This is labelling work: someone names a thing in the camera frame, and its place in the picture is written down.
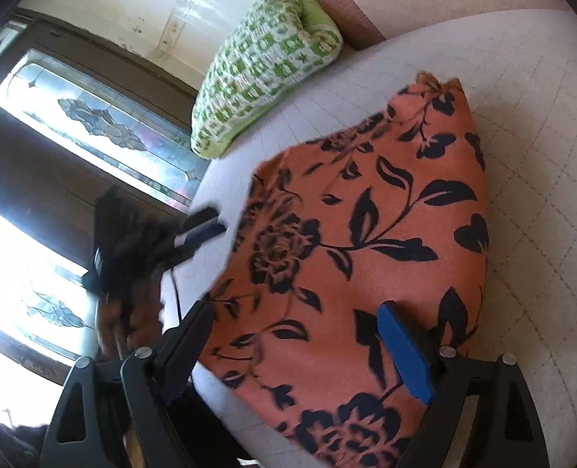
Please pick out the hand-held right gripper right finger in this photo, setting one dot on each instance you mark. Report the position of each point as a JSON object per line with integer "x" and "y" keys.
{"x": 405, "y": 346}

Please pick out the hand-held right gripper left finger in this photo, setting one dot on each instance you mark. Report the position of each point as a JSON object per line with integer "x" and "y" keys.
{"x": 193, "y": 324}

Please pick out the green patterned pillow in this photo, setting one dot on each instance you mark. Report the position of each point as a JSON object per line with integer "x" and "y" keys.
{"x": 259, "y": 73}

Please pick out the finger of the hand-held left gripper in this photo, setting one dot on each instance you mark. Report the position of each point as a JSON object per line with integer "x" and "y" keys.
{"x": 201, "y": 219}
{"x": 201, "y": 241}

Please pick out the orange floral garment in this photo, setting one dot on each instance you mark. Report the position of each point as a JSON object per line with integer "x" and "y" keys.
{"x": 366, "y": 253}

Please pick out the dark door with glass panels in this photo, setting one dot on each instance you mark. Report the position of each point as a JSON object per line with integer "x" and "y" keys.
{"x": 49, "y": 165}

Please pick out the pink backrest cushion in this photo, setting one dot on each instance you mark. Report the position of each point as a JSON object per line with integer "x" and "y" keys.
{"x": 361, "y": 5}

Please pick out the person's left hand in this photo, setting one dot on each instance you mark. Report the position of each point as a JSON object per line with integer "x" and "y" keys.
{"x": 132, "y": 321}

